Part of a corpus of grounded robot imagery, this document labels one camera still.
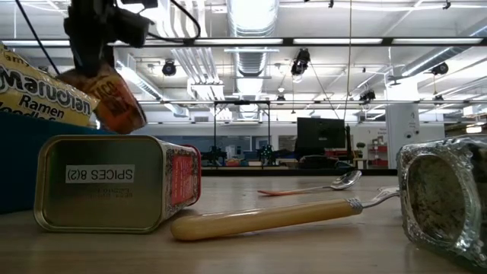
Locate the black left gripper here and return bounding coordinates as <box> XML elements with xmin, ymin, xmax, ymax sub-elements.
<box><xmin>63</xmin><ymin>0</ymin><xmax>155</xmax><ymax>79</ymax></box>

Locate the brown seasoning mix packet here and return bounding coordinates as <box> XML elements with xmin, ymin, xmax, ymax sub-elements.
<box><xmin>56</xmin><ymin>62</ymin><xmax>148</xmax><ymax>135</ymax></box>

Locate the yellow Maruchan ramen packet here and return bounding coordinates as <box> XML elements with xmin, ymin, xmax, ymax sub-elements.
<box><xmin>0</xmin><ymin>40</ymin><xmax>100</xmax><ymax>128</ymax></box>

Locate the grey ceiling air vent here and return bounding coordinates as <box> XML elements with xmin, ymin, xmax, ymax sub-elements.
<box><xmin>234</xmin><ymin>51</ymin><xmax>267</xmax><ymax>77</ymax></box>

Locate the red spice box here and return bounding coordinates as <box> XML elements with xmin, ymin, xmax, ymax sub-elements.
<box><xmin>33</xmin><ymin>134</ymin><xmax>202</xmax><ymax>234</ymax></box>

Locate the blue plastic bin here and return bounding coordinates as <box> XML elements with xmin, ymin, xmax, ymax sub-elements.
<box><xmin>0</xmin><ymin>112</ymin><xmax>115</xmax><ymax>213</ymax></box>

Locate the black computer monitor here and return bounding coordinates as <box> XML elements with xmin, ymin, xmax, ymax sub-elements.
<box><xmin>296</xmin><ymin>116</ymin><xmax>346</xmax><ymax>150</ymax></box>

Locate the red storage shelf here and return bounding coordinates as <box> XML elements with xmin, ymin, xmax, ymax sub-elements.
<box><xmin>367</xmin><ymin>135</ymin><xmax>389</xmax><ymax>168</ymax></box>

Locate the white pillar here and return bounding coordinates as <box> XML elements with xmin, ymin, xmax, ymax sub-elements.
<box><xmin>385</xmin><ymin>103</ymin><xmax>422</xmax><ymax>169</ymax></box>

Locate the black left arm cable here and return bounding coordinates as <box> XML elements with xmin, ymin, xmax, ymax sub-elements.
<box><xmin>14</xmin><ymin>0</ymin><xmax>61</xmax><ymax>75</ymax></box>

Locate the black overhead frame beam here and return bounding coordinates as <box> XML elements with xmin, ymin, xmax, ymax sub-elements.
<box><xmin>0</xmin><ymin>37</ymin><xmax>487</xmax><ymax>48</ymax></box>

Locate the black table frame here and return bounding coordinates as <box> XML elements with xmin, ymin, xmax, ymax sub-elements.
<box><xmin>201</xmin><ymin>168</ymin><xmax>399</xmax><ymax>177</ymax></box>

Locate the spoon with yellow handle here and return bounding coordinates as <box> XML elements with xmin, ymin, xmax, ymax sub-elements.
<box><xmin>170</xmin><ymin>185</ymin><xmax>400</xmax><ymax>241</ymax></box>

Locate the spoon with orange handle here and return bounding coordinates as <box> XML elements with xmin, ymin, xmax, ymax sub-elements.
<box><xmin>257</xmin><ymin>169</ymin><xmax>363</xmax><ymax>197</ymax></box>

